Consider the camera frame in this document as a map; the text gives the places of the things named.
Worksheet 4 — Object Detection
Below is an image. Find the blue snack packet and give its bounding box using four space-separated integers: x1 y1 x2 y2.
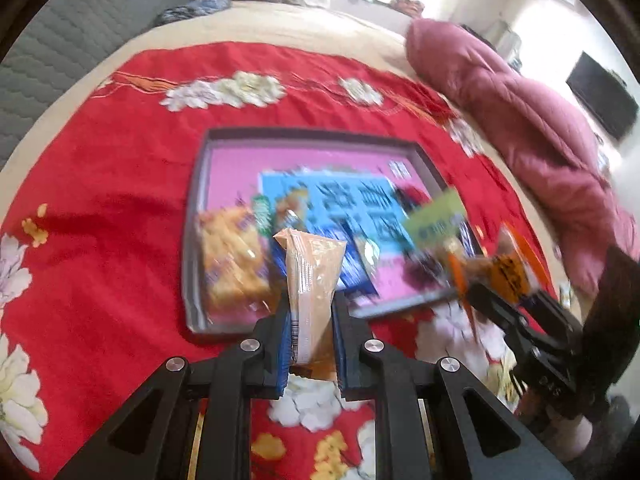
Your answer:
325 225 381 296

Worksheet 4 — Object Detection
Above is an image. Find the white rack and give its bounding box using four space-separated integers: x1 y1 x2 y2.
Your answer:
485 22 523 68

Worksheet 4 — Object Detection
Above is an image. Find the grey cardboard box tray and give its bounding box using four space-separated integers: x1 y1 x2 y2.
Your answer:
182 127 486 335

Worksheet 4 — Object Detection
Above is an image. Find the pink quilt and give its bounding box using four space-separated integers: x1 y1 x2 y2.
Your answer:
405 19 640 301

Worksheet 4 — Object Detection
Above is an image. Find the clear orange cracker packet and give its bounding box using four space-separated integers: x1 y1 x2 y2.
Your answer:
197 205 276 313

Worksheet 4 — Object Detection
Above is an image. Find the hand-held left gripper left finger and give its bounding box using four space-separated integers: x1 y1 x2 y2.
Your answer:
55 305 296 480

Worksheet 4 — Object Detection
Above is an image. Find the red snack packet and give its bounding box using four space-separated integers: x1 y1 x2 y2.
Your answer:
392 185 451 281

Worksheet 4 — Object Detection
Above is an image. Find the orange snack packet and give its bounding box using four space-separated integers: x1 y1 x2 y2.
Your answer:
445 225 543 306

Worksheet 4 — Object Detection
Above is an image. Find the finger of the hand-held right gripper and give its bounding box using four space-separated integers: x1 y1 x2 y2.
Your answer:
466 282 533 341
520 289 585 333

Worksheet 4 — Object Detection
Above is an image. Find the red floral blanket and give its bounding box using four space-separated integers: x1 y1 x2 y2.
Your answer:
0 42 561 480

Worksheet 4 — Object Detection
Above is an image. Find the beige bed sheet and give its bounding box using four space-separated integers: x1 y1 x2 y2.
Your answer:
0 0 601 321

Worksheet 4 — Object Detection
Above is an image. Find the green pastry packet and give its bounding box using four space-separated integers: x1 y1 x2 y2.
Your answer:
402 187 468 256

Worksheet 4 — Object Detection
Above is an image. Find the grey quilted headboard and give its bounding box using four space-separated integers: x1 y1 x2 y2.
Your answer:
0 0 196 171

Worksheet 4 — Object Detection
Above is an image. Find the brown snack packet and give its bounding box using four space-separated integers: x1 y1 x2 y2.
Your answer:
272 227 348 381

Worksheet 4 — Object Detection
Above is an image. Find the person's right hand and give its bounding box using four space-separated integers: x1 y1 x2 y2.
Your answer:
520 395 596 461

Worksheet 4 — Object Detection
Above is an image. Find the black television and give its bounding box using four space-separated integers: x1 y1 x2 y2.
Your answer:
566 51 640 141

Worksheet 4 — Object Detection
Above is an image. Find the yellow panda snack packet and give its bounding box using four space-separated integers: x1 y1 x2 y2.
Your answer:
270 187 313 241

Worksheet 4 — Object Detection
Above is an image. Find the pink book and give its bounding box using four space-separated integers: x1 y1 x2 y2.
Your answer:
202 147 441 321

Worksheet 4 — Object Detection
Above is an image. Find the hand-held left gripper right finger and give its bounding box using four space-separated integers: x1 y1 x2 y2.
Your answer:
330 292 576 480

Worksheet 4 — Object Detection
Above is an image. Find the dark floral pillow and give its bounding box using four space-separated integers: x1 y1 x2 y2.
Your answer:
155 0 233 26

